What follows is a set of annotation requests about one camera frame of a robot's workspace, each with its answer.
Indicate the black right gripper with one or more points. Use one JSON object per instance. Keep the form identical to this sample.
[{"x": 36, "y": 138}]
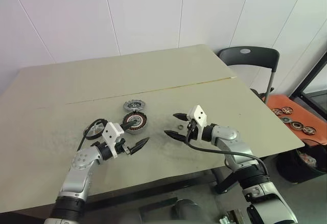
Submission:
[{"x": 194, "y": 128}]

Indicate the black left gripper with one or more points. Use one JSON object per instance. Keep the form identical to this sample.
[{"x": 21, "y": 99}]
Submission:
[{"x": 119, "y": 146}]

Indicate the motor stator with copper windings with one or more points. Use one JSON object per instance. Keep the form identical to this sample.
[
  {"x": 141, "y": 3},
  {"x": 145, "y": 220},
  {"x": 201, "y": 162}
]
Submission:
[{"x": 134, "y": 123}]

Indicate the grey motor end cover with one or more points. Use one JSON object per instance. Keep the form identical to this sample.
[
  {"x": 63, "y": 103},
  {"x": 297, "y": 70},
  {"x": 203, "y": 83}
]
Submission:
[{"x": 132, "y": 105}]

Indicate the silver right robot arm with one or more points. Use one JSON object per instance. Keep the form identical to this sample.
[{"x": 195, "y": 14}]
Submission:
[{"x": 237, "y": 155}]

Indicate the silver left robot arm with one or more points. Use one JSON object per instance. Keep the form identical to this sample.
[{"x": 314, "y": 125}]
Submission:
[{"x": 76, "y": 167}]

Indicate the black table leg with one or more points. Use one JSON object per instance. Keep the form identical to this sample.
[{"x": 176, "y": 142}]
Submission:
[{"x": 224, "y": 183}]

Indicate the grey rounded shape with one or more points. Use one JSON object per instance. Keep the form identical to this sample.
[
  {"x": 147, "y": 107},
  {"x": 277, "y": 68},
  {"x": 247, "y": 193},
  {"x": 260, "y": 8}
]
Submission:
[{"x": 189, "y": 211}]

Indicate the red spoked rotor part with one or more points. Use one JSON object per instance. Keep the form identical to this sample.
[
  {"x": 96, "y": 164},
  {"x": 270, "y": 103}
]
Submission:
[
  {"x": 286, "y": 110},
  {"x": 276, "y": 111},
  {"x": 309, "y": 130}
]

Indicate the black folding chair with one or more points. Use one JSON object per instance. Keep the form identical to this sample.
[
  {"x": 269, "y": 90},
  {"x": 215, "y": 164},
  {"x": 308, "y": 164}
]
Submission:
[{"x": 250, "y": 56}]

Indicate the small grey round part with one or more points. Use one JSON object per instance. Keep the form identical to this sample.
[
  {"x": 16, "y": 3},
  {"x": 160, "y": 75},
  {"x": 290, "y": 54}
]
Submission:
[{"x": 284, "y": 119}]

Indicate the black waste bin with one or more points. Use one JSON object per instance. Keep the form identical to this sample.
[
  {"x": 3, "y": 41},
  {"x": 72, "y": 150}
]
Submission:
[{"x": 288, "y": 167}]

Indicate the round bearing part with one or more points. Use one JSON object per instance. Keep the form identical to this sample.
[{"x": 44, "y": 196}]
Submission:
[{"x": 297, "y": 125}]

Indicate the orange tray with parts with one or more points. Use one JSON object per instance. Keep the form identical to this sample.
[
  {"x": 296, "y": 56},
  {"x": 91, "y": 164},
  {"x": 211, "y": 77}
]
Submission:
[{"x": 306, "y": 106}]

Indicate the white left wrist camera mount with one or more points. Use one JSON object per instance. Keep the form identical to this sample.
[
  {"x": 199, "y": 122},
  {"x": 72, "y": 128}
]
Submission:
[{"x": 112, "y": 132}]

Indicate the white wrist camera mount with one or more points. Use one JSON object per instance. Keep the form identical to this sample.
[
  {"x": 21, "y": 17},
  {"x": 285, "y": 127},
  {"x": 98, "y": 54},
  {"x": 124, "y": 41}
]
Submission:
[
  {"x": 112, "y": 132},
  {"x": 198, "y": 114}
]

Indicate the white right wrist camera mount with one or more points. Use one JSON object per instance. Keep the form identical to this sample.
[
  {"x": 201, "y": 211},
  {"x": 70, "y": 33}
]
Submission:
[{"x": 198, "y": 114}]

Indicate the black metal door frame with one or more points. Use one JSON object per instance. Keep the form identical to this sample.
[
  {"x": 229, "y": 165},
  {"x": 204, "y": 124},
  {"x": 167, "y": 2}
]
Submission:
[{"x": 306, "y": 80}]

